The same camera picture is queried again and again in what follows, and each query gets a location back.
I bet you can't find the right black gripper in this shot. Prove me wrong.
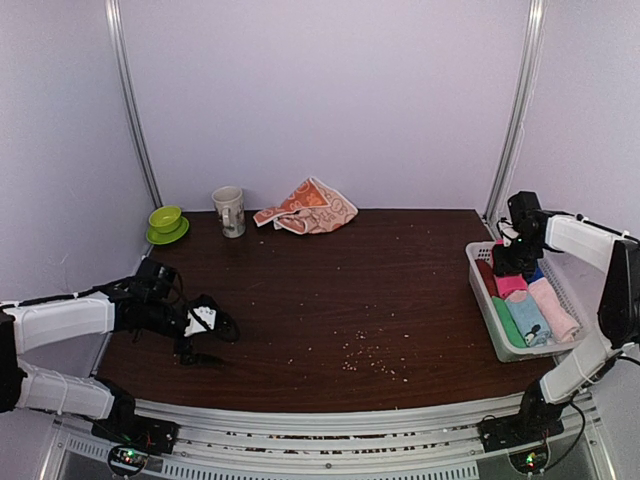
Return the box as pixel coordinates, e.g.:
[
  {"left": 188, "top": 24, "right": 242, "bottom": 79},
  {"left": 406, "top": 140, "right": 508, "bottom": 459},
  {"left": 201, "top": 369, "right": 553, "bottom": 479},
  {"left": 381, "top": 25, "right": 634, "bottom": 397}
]
[{"left": 493, "top": 234, "right": 543, "bottom": 276}]

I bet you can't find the pink microfiber towel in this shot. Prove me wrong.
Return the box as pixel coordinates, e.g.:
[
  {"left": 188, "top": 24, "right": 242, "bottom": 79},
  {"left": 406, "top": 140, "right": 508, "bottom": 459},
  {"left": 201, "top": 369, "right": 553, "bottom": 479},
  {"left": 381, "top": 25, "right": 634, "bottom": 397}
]
[{"left": 491, "top": 240, "right": 528, "bottom": 299}]

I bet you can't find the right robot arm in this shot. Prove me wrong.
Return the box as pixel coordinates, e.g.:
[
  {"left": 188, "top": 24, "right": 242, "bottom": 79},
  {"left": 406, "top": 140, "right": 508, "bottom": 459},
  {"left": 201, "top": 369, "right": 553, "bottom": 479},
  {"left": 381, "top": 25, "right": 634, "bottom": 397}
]
[{"left": 480, "top": 205, "right": 639, "bottom": 448}]

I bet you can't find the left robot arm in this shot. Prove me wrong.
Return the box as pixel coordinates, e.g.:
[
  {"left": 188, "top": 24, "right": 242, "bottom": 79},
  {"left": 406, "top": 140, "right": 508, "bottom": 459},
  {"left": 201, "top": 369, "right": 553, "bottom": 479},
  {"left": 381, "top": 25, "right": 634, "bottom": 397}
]
[{"left": 1, "top": 257, "right": 240, "bottom": 452}]

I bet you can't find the dark blue rolled towel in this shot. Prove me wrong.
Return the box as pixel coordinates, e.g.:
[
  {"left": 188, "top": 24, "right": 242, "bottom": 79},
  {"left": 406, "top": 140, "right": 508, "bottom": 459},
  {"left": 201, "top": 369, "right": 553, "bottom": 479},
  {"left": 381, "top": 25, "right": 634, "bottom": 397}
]
[{"left": 525, "top": 266, "right": 544, "bottom": 284}]

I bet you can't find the red rolled towel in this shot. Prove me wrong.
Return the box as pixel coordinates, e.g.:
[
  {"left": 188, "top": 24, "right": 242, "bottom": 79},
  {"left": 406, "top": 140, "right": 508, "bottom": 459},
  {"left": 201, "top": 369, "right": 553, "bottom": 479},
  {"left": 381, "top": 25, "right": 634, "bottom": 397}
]
[{"left": 475, "top": 259, "right": 500, "bottom": 297}]

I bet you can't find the white plastic basket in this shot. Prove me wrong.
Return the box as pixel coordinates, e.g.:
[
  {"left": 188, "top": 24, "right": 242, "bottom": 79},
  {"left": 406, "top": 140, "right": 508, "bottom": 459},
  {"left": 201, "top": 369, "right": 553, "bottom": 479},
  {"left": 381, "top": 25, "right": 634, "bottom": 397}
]
[{"left": 465, "top": 241, "right": 594, "bottom": 363}]

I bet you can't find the blue cartoon rolled towel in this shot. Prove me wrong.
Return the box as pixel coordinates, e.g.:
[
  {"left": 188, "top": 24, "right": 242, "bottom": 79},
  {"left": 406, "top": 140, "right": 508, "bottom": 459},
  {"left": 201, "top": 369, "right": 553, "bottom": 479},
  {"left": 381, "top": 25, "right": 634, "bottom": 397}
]
[{"left": 505, "top": 290, "right": 551, "bottom": 347}]

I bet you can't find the green rolled towel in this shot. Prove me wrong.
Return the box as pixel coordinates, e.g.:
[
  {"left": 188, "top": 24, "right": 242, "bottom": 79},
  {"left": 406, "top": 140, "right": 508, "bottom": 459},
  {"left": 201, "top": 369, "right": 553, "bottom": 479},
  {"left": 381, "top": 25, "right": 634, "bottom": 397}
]
[{"left": 491, "top": 296, "right": 527, "bottom": 348}]

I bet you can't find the light pink rolled towel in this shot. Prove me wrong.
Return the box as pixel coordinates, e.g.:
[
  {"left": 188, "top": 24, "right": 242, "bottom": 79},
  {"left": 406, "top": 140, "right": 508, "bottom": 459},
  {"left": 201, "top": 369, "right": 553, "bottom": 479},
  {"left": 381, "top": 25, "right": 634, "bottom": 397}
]
[{"left": 528, "top": 278, "right": 580, "bottom": 343}]

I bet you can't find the green plastic plate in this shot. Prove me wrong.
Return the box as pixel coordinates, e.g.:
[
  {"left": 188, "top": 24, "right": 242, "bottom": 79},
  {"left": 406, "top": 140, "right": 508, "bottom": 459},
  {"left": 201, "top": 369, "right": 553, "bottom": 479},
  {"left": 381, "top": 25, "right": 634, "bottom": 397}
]
[{"left": 146, "top": 217, "right": 190, "bottom": 246}]

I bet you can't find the green plastic bowl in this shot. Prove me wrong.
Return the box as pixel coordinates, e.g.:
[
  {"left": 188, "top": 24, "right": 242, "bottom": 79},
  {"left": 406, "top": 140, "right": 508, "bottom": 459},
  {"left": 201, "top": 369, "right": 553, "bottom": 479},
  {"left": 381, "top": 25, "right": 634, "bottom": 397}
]
[{"left": 148, "top": 205, "right": 182, "bottom": 234}]

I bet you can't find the beige ceramic mug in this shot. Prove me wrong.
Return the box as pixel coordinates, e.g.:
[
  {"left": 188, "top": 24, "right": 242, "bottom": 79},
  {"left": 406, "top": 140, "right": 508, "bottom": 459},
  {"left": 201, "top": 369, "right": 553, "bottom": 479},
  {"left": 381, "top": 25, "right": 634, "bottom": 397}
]
[{"left": 211, "top": 186, "right": 246, "bottom": 239}]

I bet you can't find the orange patterned towel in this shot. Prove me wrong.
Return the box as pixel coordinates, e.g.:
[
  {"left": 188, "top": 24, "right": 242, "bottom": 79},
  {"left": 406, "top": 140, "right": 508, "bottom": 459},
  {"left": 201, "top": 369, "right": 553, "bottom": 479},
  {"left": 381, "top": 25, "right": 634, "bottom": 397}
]
[{"left": 253, "top": 177, "right": 359, "bottom": 235}]

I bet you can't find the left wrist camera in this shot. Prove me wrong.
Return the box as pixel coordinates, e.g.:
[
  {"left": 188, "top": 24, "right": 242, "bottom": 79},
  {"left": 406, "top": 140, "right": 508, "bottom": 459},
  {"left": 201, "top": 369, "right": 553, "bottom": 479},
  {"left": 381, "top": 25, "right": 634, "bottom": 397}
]
[{"left": 184, "top": 306, "right": 217, "bottom": 338}]

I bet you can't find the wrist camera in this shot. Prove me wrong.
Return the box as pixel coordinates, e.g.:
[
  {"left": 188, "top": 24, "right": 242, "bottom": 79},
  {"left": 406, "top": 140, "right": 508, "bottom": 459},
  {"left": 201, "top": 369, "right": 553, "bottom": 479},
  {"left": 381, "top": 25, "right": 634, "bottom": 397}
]
[
  {"left": 184, "top": 306, "right": 217, "bottom": 338},
  {"left": 496, "top": 191, "right": 541, "bottom": 246}
]

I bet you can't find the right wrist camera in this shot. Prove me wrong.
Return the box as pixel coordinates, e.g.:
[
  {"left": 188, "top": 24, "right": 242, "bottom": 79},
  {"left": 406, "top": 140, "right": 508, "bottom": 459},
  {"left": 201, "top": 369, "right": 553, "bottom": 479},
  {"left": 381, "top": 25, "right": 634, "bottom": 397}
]
[{"left": 496, "top": 191, "right": 541, "bottom": 246}]

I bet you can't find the right aluminium frame post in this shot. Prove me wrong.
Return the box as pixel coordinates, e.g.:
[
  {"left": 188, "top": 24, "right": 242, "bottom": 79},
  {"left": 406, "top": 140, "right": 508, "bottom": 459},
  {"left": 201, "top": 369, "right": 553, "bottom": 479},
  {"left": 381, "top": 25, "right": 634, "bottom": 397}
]
[{"left": 483, "top": 0, "right": 548, "bottom": 229}]

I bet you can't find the aluminium frame post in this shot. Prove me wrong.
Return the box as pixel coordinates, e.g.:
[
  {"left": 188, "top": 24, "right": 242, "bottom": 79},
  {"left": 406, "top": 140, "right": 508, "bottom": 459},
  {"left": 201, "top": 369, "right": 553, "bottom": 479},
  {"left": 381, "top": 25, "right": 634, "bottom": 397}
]
[
  {"left": 483, "top": 0, "right": 548, "bottom": 229},
  {"left": 104, "top": 0, "right": 163, "bottom": 208}
]

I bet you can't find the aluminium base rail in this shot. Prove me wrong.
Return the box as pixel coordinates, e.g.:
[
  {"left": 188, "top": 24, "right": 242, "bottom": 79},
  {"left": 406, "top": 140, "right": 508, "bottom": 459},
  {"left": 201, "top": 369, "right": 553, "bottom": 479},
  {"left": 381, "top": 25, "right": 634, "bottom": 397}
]
[{"left": 36, "top": 394, "right": 623, "bottom": 479}]

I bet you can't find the left aluminium frame post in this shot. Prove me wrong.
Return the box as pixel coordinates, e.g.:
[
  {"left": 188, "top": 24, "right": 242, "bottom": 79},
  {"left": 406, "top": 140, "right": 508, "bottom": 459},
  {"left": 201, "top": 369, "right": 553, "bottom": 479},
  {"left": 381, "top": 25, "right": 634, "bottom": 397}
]
[{"left": 104, "top": 0, "right": 163, "bottom": 208}]

